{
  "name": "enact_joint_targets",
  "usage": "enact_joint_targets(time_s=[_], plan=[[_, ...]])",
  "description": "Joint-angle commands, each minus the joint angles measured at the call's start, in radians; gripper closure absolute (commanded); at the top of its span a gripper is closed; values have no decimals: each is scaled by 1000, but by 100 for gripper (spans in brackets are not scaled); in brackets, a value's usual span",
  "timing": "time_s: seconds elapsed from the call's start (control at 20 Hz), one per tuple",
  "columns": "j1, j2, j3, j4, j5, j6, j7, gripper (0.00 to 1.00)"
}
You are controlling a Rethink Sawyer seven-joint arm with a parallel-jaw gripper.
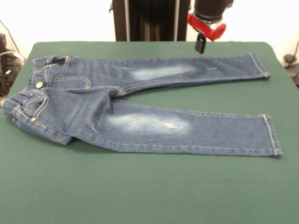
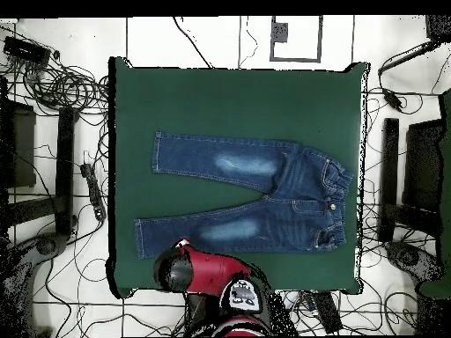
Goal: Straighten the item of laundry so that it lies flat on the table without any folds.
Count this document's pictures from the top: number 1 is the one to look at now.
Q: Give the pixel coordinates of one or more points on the black round stand base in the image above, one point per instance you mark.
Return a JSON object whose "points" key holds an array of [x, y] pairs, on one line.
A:
{"points": [[289, 58]]}

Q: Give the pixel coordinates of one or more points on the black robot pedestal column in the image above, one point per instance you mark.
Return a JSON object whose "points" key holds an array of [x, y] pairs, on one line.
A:
{"points": [[151, 18]]}

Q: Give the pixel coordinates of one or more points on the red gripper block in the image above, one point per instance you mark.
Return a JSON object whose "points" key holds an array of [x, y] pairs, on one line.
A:
{"points": [[216, 31]]}

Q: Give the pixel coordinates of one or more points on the dark green table cloth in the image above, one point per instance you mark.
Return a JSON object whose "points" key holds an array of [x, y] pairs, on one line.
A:
{"points": [[140, 198]]}

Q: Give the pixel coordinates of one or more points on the blue denim jeans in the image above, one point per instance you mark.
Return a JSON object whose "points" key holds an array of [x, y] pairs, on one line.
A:
{"points": [[163, 121]]}

